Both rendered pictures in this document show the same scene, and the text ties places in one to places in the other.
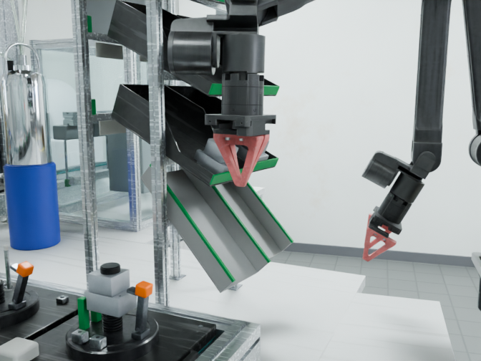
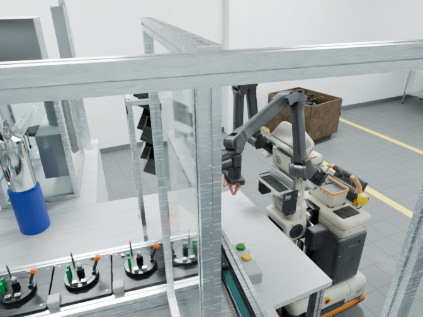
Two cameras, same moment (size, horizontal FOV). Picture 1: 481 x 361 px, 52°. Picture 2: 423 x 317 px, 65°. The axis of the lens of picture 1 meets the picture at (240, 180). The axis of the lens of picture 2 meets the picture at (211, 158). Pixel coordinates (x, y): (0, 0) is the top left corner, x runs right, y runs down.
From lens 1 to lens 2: 1.16 m
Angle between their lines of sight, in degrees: 42
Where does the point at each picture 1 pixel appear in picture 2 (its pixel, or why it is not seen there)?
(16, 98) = (16, 155)
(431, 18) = (239, 102)
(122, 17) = (148, 133)
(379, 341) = (237, 212)
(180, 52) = (224, 166)
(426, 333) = (245, 203)
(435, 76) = (241, 121)
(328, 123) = not seen: hidden behind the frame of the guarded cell
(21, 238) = (36, 228)
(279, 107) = not seen: hidden behind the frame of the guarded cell
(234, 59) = (237, 163)
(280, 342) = not seen: hidden behind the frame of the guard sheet
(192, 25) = (224, 156)
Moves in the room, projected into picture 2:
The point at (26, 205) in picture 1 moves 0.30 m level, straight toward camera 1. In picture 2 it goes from (35, 211) to (77, 225)
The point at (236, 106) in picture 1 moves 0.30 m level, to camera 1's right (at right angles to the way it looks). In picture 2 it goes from (237, 176) to (281, 156)
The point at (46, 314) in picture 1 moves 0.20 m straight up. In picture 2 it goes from (158, 256) to (155, 221)
